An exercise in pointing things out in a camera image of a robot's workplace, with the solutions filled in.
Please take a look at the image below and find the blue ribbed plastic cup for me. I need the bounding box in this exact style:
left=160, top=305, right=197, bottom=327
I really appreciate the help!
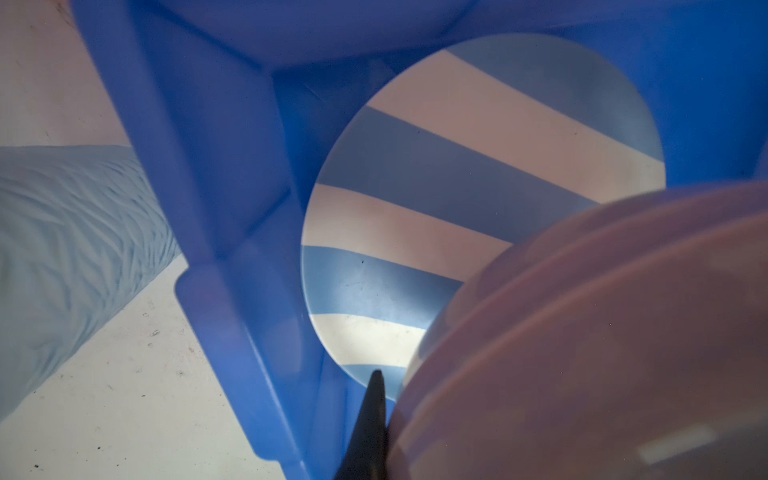
left=1, top=145, right=180, bottom=415

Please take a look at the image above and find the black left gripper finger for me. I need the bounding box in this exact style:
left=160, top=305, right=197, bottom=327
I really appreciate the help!
left=334, top=370, right=388, bottom=480

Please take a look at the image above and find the blue plastic bin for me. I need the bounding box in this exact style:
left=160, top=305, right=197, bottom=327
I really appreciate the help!
left=72, top=1, right=767, bottom=479

